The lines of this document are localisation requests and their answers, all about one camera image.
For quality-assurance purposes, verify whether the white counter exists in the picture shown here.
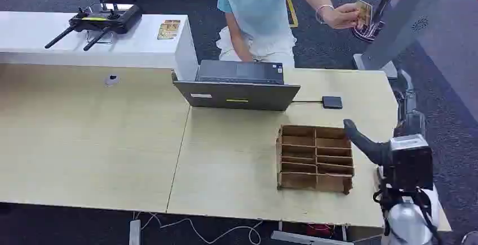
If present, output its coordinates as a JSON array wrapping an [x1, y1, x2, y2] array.
[[0, 11, 200, 82]]

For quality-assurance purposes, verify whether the person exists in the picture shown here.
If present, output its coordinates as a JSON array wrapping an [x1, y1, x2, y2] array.
[[216, 0, 374, 69]]

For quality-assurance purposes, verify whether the red object under desk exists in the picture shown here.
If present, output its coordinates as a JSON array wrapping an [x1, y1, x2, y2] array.
[[306, 224, 335, 238]]

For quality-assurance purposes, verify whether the grey panel with logo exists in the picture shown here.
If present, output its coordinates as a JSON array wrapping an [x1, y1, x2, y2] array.
[[360, 0, 462, 72]]

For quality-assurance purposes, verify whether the wire controller stand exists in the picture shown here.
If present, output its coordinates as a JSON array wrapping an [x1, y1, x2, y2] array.
[[85, 29, 113, 46]]

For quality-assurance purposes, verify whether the white power strip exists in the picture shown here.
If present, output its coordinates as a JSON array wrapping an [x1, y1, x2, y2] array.
[[129, 220, 141, 245]]

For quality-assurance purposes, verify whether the white floor cable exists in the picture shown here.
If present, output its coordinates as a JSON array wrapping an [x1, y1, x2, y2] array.
[[134, 213, 262, 245]]

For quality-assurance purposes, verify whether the round pole base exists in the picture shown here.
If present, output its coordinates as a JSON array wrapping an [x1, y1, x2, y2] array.
[[352, 21, 386, 43]]

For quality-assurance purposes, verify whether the small black card reader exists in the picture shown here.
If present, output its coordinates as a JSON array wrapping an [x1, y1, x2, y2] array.
[[321, 96, 343, 110]]

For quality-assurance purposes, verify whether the silver bracelet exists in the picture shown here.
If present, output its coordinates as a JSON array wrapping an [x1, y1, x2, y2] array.
[[315, 4, 334, 25]]

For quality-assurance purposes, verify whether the wooden compartment box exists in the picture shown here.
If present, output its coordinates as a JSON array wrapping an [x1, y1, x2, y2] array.
[[276, 124, 355, 195]]

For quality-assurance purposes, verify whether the black remote controller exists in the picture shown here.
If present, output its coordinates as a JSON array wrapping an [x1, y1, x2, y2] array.
[[44, 4, 143, 52]]

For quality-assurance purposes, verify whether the person's left hand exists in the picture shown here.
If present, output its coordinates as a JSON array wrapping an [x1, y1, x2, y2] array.
[[321, 3, 362, 30]]

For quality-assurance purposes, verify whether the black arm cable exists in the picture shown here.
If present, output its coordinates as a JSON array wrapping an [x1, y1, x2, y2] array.
[[373, 187, 443, 244]]

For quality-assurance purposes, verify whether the grey laptop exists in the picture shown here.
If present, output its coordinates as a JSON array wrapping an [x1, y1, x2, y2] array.
[[171, 59, 302, 112]]

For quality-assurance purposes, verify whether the grey metal bar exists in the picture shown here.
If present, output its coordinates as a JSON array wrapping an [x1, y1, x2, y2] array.
[[271, 231, 353, 245]]

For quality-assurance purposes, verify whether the white panel foot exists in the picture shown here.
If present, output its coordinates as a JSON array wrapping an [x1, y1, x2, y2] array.
[[352, 54, 399, 80]]

